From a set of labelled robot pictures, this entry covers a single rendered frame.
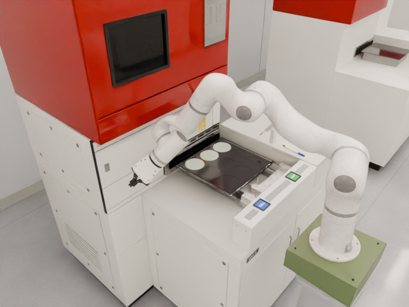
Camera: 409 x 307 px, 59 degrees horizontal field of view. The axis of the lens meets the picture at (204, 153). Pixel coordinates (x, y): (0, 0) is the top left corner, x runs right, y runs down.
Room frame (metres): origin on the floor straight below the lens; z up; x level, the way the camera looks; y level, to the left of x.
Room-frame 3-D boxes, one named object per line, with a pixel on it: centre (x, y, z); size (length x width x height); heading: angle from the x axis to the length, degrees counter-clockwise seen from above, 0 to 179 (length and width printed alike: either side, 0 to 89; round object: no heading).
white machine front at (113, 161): (1.55, 0.19, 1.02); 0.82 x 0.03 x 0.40; 138
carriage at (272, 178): (1.38, -0.32, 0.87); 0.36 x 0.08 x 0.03; 138
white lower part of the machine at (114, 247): (1.77, 0.44, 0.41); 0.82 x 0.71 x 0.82; 138
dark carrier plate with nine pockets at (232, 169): (1.54, -0.11, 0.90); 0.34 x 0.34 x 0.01; 48
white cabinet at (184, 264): (1.53, -0.24, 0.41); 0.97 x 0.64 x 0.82; 138
